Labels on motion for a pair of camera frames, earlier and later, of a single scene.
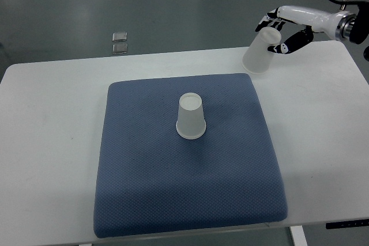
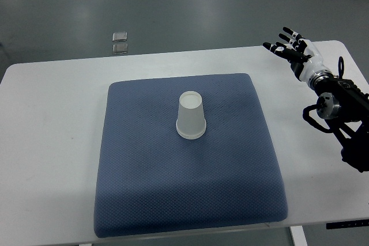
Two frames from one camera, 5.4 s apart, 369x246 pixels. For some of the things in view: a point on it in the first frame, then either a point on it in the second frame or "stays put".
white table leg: [298, 235] stays put
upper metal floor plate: [120, 37] stays put
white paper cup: [257, 59] to [191, 123]
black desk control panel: [347, 223] stays put
